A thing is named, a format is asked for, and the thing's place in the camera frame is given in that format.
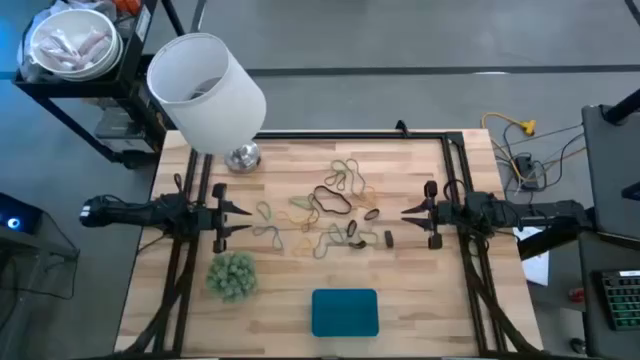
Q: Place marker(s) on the black pole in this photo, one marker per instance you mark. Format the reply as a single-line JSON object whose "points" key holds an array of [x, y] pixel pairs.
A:
{"points": [[625, 105]]}

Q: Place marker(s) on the grey box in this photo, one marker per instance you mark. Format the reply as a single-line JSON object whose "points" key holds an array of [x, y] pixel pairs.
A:
{"points": [[117, 127]]}

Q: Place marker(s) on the white shade silver lamp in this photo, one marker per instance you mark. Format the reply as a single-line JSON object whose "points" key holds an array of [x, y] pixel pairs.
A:
{"points": [[210, 95]]}

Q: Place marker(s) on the black utility cart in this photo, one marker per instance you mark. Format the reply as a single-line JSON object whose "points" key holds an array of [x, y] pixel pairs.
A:
{"points": [[127, 65]]}

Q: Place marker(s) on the pink plastic wrapped packet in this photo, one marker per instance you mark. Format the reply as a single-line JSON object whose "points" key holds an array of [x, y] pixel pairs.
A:
{"points": [[95, 42], [62, 42]]}

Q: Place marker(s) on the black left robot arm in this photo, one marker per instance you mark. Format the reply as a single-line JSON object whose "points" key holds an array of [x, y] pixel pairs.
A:
{"points": [[130, 212]]}

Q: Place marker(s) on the small red object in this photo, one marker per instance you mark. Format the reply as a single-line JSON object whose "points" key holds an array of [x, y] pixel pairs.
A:
{"points": [[576, 295]]}

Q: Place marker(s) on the black computer with blue light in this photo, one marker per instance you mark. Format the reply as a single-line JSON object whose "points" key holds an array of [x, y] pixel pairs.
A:
{"points": [[20, 215]]}

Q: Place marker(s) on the teal plastic bin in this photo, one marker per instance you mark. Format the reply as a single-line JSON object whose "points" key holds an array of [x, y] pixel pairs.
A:
{"points": [[345, 312]]}

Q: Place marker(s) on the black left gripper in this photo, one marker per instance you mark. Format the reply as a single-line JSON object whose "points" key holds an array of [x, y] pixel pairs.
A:
{"points": [[219, 220]]}

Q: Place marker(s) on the green artificial potted plant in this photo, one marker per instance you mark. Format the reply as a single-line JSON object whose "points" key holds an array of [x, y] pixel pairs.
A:
{"points": [[232, 277]]}

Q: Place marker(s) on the large dark brown rubber band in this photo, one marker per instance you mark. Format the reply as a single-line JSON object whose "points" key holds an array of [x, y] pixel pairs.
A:
{"points": [[315, 194]]}

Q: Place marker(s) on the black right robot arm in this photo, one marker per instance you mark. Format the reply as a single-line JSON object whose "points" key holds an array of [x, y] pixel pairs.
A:
{"points": [[540, 210]]}

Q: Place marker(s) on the orange object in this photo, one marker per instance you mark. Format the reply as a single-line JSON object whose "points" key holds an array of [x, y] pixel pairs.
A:
{"points": [[127, 5]]}

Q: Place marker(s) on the white bowl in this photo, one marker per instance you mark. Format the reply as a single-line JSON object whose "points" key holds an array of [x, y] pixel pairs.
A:
{"points": [[75, 22]]}

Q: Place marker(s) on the olive green thin rubber band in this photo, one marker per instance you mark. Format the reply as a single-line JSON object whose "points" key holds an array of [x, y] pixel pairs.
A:
{"points": [[334, 176]]}

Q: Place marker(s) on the black power strip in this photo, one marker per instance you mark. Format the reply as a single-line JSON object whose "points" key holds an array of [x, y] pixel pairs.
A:
{"points": [[525, 170]]}

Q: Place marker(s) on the tan rubber band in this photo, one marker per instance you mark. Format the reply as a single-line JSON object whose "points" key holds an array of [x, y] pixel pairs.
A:
{"points": [[370, 202]]}

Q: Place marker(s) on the light green rubber band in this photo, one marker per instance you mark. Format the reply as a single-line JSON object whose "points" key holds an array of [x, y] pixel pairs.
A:
{"points": [[300, 200], [370, 233]]}

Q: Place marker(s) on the black side desk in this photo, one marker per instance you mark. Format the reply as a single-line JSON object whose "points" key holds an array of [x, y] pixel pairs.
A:
{"points": [[607, 165]]}

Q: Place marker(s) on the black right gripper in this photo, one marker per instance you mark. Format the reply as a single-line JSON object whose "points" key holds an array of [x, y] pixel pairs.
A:
{"points": [[447, 214]]}

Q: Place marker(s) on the grey thin rubber band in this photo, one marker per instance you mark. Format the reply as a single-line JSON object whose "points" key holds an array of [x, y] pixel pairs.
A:
{"points": [[356, 172]]}

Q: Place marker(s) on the blue grey rubber band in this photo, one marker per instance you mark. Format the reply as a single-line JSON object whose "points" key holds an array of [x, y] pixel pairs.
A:
{"points": [[269, 229]]}

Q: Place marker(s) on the white paper sheet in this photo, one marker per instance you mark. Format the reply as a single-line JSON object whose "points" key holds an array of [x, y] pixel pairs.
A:
{"points": [[537, 267]]}

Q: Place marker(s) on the small black wide rubber band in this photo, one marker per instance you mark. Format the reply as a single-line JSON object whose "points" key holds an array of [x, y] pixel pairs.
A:
{"points": [[365, 215], [357, 245], [348, 229], [388, 239]]}

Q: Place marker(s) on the brown thin rubber band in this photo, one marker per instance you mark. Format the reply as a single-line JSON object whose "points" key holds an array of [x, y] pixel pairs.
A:
{"points": [[306, 227]]}

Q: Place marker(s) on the black backlit keyboard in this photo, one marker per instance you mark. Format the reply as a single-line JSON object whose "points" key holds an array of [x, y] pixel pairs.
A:
{"points": [[622, 300]]}

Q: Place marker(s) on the black clamp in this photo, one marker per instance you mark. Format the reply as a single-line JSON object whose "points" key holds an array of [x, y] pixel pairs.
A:
{"points": [[401, 127]]}

